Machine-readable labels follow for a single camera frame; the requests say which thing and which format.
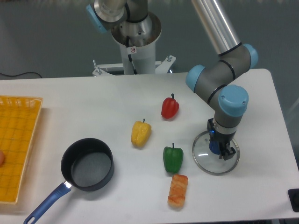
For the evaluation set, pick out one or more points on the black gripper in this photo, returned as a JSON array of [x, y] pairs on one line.
[[220, 138]]

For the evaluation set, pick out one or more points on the glass lid blue knob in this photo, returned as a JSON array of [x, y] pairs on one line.
[[209, 161]]

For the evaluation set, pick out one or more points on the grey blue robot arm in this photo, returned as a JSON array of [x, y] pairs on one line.
[[213, 85]]

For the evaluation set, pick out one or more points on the green bell pepper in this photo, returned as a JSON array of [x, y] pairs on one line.
[[173, 159]]

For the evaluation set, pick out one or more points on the orange toast bread piece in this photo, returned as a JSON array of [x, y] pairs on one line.
[[177, 193]]

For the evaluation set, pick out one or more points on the red bell pepper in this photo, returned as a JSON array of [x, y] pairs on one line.
[[170, 107]]

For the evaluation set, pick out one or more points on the black device at table edge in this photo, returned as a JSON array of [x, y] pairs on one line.
[[294, 199]]

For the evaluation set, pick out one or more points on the yellow bell pepper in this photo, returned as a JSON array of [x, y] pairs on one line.
[[140, 134]]

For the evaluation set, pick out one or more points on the yellow woven basket tray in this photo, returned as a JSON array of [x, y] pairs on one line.
[[18, 120]]

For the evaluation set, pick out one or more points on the black saucepan blue handle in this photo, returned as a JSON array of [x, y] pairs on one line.
[[87, 165]]

